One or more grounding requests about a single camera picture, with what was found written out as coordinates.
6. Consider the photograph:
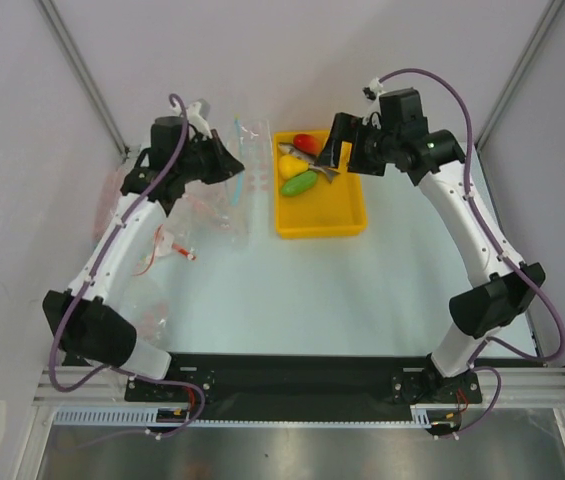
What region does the red toy mango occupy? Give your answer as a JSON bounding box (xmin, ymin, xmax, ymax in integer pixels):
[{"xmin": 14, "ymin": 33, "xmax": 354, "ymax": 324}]
[{"xmin": 293, "ymin": 133, "xmax": 322, "ymax": 156}]

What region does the yellow plastic tray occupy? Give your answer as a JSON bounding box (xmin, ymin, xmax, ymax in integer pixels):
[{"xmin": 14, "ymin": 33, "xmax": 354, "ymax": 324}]
[{"xmin": 272, "ymin": 131, "xmax": 368, "ymax": 239}]

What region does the aluminium frame rail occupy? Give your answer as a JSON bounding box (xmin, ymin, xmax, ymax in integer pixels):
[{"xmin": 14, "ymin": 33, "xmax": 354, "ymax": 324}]
[{"xmin": 31, "ymin": 364, "xmax": 565, "ymax": 407}]

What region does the purple cable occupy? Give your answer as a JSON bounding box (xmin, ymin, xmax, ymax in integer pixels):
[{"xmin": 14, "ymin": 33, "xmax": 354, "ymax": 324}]
[
  {"xmin": 371, "ymin": 67, "xmax": 565, "ymax": 441},
  {"xmin": 48, "ymin": 92, "xmax": 208, "ymax": 443}
]

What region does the pile of spare zip bags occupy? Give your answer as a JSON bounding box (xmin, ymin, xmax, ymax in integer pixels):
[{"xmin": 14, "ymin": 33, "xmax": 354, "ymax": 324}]
[{"xmin": 92, "ymin": 169, "xmax": 198, "ymax": 346}]

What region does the yellow toy pear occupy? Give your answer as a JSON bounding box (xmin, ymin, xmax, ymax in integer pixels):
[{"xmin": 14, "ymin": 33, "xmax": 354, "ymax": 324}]
[{"xmin": 278, "ymin": 155, "xmax": 309, "ymax": 180}]

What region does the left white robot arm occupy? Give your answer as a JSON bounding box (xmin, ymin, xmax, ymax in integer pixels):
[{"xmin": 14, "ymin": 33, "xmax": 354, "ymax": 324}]
[{"xmin": 43, "ymin": 111, "xmax": 245, "ymax": 400}]

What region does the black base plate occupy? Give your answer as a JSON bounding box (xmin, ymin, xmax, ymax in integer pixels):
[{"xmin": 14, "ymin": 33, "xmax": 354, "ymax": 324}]
[{"xmin": 124, "ymin": 354, "xmax": 482, "ymax": 419}]

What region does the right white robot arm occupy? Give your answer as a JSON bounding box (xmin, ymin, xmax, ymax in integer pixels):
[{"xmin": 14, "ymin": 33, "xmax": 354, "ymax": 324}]
[{"xmin": 318, "ymin": 88, "xmax": 546, "ymax": 401}]

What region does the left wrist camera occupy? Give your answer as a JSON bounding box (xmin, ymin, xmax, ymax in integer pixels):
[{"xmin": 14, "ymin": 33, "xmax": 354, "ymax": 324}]
[{"xmin": 186, "ymin": 99, "xmax": 211, "ymax": 138}]

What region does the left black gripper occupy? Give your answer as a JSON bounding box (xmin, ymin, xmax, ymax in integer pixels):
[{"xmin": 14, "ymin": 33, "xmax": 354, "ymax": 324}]
[{"xmin": 175, "ymin": 129, "xmax": 242, "ymax": 185}]

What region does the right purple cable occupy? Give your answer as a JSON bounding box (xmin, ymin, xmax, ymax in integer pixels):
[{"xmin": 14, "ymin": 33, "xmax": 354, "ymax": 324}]
[{"xmin": 371, "ymin": 67, "xmax": 565, "ymax": 441}]

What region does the grey toy fish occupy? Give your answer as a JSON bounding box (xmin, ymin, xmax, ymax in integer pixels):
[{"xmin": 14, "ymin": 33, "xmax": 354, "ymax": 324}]
[{"xmin": 278, "ymin": 142, "xmax": 339, "ymax": 182}]

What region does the clear blue-zipper bag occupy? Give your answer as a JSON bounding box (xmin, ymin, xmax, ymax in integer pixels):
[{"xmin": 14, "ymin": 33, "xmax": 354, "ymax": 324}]
[{"xmin": 165, "ymin": 117, "xmax": 272, "ymax": 255}]

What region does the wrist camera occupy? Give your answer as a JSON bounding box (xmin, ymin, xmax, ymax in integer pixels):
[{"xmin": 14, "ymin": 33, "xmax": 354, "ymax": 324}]
[
  {"xmin": 186, "ymin": 99, "xmax": 211, "ymax": 138},
  {"xmin": 363, "ymin": 77, "xmax": 385, "ymax": 117}
]

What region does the green toy cucumber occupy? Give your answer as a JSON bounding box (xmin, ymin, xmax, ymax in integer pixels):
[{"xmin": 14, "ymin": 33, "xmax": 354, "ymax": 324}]
[{"xmin": 280, "ymin": 171, "xmax": 318, "ymax": 197}]

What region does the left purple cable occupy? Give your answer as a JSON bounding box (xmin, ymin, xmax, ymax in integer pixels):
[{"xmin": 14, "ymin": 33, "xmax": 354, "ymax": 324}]
[{"xmin": 48, "ymin": 92, "xmax": 208, "ymax": 443}]

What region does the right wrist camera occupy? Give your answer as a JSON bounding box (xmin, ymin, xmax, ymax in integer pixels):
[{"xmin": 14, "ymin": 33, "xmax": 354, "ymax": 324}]
[{"xmin": 363, "ymin": 77, "xmax": 385, "ymax": 117}]

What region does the white slotted cable duct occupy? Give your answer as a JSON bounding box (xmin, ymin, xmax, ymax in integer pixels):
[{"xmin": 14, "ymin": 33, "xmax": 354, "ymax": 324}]
[{"xmin": 53, "ymin": 406, "xmax": 459, "ymax": 429}]

